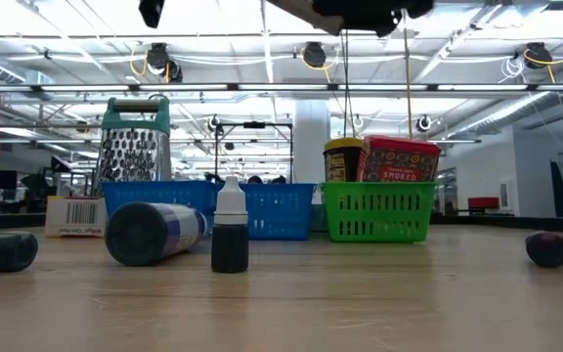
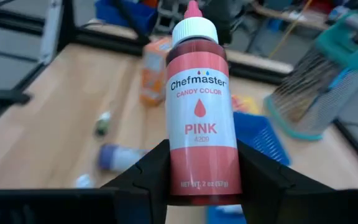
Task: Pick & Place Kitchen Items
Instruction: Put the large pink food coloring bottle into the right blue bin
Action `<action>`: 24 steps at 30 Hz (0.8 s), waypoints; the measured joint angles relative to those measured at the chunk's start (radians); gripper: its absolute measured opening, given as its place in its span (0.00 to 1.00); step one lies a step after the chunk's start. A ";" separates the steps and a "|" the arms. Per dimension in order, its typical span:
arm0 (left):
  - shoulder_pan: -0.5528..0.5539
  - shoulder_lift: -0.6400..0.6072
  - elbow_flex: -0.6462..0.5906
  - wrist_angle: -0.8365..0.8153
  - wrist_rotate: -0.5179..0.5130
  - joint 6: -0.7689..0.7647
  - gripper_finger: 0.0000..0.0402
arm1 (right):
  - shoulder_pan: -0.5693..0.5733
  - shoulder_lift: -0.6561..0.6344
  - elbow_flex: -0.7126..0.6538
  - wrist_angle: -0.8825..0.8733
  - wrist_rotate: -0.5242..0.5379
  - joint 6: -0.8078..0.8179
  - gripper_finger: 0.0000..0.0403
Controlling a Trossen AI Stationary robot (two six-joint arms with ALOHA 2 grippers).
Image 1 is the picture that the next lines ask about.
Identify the black aluminium table frame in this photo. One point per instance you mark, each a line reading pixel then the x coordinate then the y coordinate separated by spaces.
pixel 506 222

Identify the yellow-lid dark jar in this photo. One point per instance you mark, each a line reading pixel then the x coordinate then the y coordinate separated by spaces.
pixel 340 163

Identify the black upright panel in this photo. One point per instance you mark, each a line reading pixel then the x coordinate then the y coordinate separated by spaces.
pixel 560 190

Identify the black office chair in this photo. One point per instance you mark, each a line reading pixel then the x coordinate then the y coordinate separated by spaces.
pixel 34 188

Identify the small black dropper bottle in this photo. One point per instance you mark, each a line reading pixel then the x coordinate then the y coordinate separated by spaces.
pixel 230 244

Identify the red smoked paprika tin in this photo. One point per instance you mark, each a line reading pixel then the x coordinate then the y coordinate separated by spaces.
pixel 399 161

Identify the black metal frame stand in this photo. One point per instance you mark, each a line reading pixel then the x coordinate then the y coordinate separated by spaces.
pixel 253 124

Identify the green plastic basket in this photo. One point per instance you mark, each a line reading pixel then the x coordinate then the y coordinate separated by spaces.
pixel 379 215

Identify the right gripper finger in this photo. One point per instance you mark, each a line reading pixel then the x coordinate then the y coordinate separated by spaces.
pixel 364 14

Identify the white round pillar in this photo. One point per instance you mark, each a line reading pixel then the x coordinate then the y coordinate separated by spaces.
pixel 308 146

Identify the yellow Corn Pops cereal box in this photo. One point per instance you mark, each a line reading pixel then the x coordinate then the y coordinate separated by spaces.
pixel 81 212

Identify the purple food colouring bottle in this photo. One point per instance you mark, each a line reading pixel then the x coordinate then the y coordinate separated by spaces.
pixel 149 233

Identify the small dark red dropper bottle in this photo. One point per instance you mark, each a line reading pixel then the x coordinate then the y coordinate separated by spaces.
pixel 548 250

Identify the red seat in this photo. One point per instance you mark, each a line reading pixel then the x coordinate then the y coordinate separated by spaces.
pixel 483 202

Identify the black computer monitor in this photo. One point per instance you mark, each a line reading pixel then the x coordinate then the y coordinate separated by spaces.
pixel 6 179

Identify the small green dropper bottle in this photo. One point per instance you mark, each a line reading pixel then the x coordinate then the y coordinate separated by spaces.
pixel 0 251

